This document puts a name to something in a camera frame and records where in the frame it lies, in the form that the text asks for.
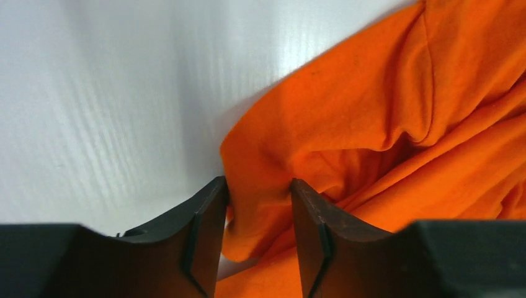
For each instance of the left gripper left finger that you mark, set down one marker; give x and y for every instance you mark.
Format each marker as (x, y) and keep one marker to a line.
(175, 254)

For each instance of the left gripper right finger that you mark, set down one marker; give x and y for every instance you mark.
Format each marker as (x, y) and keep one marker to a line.
(340, 255)

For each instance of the orange t shirt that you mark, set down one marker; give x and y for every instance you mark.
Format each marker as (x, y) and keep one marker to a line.
(419, 116)

